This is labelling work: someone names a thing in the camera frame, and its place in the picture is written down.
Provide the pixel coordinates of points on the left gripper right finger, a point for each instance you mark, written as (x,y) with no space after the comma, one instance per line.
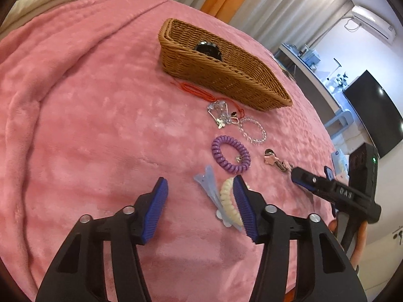
(323,273)

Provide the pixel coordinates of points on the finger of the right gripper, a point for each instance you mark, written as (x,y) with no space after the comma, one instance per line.
(313,183)
(329,174)

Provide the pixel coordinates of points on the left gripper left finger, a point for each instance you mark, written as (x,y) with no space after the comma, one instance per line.
(77,271)

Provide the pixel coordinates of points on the light blue hair clip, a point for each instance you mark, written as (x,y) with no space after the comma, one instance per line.
(226,212)

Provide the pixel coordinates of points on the silver butterfly hair clip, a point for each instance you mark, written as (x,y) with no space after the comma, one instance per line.
(219,111)

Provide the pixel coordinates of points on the black wrist watch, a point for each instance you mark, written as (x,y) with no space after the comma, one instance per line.
(209,49)

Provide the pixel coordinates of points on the right hand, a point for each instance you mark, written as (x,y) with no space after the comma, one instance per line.
(360,244)

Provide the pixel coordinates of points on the white chair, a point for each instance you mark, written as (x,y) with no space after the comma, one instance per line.
(342,120)

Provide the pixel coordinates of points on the white desk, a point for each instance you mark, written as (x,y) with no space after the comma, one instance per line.
(312,87)

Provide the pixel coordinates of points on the black television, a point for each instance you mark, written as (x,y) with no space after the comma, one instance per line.
(375,109)

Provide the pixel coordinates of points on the brown wicker basket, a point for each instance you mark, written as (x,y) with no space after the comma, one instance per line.
(240,75)

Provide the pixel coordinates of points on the white air conditioner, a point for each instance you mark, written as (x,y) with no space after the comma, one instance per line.
(374,24)

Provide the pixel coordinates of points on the pink fleece blanket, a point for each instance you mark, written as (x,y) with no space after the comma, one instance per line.
(89,121)

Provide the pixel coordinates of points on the grey curtain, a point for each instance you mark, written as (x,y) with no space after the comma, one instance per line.
(297,22)

